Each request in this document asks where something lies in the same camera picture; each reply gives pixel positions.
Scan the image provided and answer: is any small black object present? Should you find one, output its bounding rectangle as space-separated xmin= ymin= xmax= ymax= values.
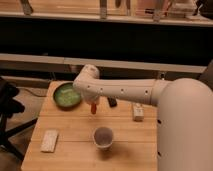
xmin=108 ymin=98 xmax=117 ymax=107

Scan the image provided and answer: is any green bowl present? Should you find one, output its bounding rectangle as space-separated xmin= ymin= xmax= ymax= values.
xmin=53 ymin=82 xmax=82 ymax=108

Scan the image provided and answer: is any dark cabinet right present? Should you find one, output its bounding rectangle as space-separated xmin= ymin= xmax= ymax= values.
xmin=199 ymin=59 xmax=213 ymax=91

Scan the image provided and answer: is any white sponge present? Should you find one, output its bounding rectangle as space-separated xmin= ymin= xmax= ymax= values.
xmin=41 ymin=130 xmax=59 ymax=153

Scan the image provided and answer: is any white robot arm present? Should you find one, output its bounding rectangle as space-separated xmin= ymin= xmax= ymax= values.
xmin=73 ymin=65 xmax=213 ymax=171

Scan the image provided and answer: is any small white box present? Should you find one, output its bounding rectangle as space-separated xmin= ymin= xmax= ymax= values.
xmin=133 ymin=103 xmax=144 ymax=122

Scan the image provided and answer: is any black chair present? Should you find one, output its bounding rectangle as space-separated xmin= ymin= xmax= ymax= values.
xmin=0 ymin=77 xmax=37 ymax=160

